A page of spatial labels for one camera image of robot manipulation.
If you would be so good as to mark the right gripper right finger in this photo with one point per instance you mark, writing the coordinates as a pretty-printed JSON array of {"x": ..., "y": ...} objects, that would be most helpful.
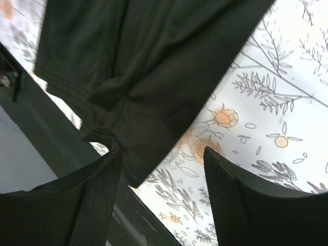
[{"x": 265, "y": 209}]

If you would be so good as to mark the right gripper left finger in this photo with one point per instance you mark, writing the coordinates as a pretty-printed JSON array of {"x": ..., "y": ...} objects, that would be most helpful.
[{"x": 72, "y": 210}]

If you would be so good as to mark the black t shirt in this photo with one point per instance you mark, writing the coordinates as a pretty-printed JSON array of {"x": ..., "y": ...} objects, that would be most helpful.
[{"x": 138, "y": 72}]

